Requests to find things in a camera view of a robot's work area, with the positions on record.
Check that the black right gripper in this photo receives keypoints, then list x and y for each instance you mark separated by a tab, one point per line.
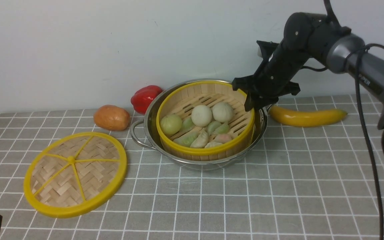
272	78

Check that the yellow-rimmed bamboo steamer basket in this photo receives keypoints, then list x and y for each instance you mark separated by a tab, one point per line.
204	120

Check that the yellow-rimmed woven bamboo lid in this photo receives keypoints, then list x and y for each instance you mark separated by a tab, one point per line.
75	175

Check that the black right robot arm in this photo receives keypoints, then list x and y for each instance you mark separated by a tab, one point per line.
315	36

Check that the stainless steel pot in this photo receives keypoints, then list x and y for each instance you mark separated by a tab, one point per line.
145	133

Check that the white round bun right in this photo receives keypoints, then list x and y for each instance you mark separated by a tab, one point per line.
222	112

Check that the white round bun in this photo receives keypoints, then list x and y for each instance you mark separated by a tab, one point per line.
201	115
222	112

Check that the yellow banana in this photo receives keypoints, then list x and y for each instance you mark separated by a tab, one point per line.
294	118

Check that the green dumpling lower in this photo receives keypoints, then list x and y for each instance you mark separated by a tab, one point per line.
222	129

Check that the light green dumpling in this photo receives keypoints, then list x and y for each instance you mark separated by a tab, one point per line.
212	126

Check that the pink dumpling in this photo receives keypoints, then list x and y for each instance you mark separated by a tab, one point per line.
223	138

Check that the white dumpling bottom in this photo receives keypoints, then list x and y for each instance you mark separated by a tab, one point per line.
213	144

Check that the white dumpling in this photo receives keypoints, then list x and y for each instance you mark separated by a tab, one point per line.
213	144
201	140

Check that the pale green dumpling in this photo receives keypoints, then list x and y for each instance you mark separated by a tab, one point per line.
187	125

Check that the green round bun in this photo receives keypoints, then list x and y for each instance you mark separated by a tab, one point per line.
171	124

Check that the grey checked tablecloth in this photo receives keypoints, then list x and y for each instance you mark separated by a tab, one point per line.
296	184

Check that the red bell pepper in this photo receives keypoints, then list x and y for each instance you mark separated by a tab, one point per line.
144	97

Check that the brown potato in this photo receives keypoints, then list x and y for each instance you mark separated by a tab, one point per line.
111	117

